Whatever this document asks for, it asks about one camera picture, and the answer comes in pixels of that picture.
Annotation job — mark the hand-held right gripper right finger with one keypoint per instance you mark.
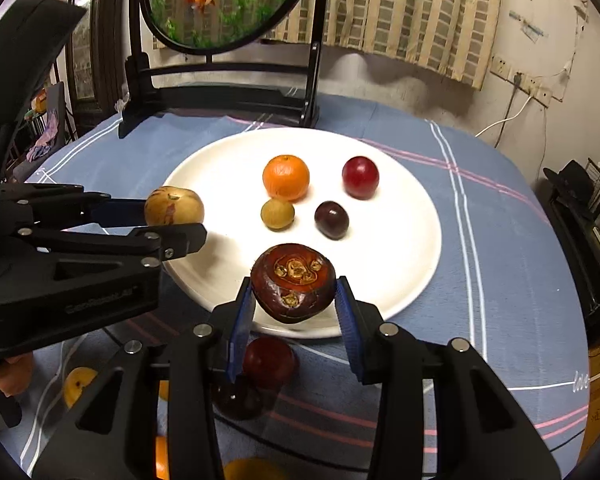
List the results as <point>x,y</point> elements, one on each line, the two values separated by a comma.
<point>347,332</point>

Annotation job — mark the white round plate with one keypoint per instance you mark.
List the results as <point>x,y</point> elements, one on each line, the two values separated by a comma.
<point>220,175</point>

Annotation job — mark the blue tape strip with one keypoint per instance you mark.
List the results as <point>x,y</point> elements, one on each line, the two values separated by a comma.
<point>527,25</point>

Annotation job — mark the dark purple plum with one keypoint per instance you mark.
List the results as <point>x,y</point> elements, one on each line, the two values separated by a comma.
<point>331,220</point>

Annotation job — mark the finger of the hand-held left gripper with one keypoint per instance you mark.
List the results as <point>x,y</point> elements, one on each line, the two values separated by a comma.
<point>120,210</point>
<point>180,240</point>

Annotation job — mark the blue plaid tablecloth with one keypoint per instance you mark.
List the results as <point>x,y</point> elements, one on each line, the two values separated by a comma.
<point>505,260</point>

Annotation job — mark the round goldfish screen with stand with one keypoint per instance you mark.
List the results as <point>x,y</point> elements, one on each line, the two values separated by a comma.
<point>230,10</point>

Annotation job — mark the grey chair with clothes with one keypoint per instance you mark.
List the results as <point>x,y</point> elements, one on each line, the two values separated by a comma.
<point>55,105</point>

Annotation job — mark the dark wooden cabinet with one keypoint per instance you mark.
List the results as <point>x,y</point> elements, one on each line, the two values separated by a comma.
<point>105,35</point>

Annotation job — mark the black side furniture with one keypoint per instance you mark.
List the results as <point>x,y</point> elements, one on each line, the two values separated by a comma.
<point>590,270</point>

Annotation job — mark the yellow-brown round fruit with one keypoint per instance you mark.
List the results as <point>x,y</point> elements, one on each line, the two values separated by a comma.
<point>174,206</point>

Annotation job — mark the brown water chestnut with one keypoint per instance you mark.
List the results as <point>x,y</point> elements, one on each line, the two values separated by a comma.
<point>293,282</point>

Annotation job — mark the bright red plum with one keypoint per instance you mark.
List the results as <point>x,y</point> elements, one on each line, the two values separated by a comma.
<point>270,362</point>

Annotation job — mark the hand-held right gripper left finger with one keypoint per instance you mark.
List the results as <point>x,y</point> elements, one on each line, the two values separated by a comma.
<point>240,332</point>

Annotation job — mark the person's left hand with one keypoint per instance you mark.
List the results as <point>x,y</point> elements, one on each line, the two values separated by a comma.
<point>12,375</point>

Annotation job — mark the white wall socket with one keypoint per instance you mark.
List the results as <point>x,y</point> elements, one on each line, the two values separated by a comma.
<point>502,66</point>

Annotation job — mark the black hat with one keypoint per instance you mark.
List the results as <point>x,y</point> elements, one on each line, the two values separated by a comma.
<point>570,175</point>

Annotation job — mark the small tan longan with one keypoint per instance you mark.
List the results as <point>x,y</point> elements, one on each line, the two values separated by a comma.
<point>277,214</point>

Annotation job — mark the beige striped curtain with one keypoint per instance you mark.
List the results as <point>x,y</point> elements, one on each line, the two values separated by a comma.
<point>405,10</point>

